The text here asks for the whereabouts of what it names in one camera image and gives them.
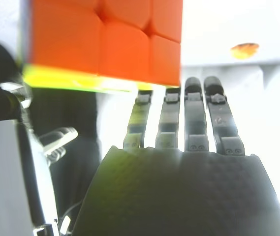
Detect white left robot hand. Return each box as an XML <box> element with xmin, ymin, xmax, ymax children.
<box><xmin>0</xmin><ymin>36</ymin><xmax>280</xmax><ymax>236</ymax></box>

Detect multicoloured puzzle cube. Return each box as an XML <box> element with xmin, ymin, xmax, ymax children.
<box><xmin>16</xmin><ymin>0</ymin><xmax>184</xmax><ymax>93</ymax></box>

